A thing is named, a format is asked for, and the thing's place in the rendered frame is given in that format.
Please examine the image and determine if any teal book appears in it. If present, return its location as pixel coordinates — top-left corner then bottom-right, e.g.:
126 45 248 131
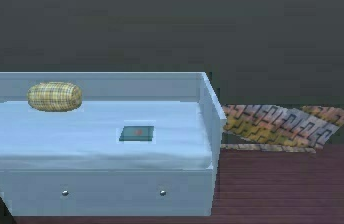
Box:
118 125 155 142

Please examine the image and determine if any pale blue bed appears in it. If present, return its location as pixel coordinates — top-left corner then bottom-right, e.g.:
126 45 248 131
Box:
0 71 228 218

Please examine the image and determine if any patterned multicolour cloth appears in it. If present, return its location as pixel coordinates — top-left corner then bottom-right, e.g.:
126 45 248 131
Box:
220 104 344 154

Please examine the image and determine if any yellow plaid pillow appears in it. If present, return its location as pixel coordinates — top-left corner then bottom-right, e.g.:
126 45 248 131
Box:
26 81 84 113

